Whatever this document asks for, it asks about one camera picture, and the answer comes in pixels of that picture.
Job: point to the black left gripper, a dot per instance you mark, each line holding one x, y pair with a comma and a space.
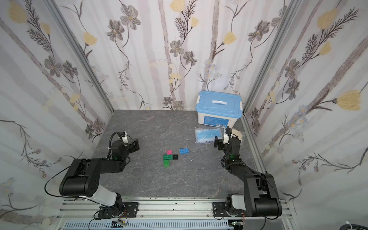
135, 144

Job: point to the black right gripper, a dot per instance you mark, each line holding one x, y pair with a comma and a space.
220, 143

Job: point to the dark green long lego brick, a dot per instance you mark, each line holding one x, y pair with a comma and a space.
168, 157

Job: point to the blue lego brick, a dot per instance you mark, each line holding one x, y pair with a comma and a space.
184, 151

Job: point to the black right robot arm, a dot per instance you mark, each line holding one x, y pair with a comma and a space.
260, 197

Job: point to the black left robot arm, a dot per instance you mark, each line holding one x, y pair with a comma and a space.
82, 180

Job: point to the bagged blue face masks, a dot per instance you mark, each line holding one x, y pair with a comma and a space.
207, 135

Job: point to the bagged cream cloth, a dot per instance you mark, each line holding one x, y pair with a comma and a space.
238, 134

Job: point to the blue lidded storage box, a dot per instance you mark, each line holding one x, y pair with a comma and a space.
218, 109

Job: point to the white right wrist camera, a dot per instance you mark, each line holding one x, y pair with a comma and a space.
226, 138

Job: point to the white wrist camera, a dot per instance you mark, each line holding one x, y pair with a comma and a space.
226, 138
124, 137

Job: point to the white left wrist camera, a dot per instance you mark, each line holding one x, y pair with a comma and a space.
124, 137

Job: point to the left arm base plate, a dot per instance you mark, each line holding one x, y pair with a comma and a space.
127, 209

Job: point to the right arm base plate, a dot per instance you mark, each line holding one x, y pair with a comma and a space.
219, 210

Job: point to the aluminium rail frame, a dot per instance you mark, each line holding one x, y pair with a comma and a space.
174, 208

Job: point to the white slotted cable duct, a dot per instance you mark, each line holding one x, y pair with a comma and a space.
148, 225

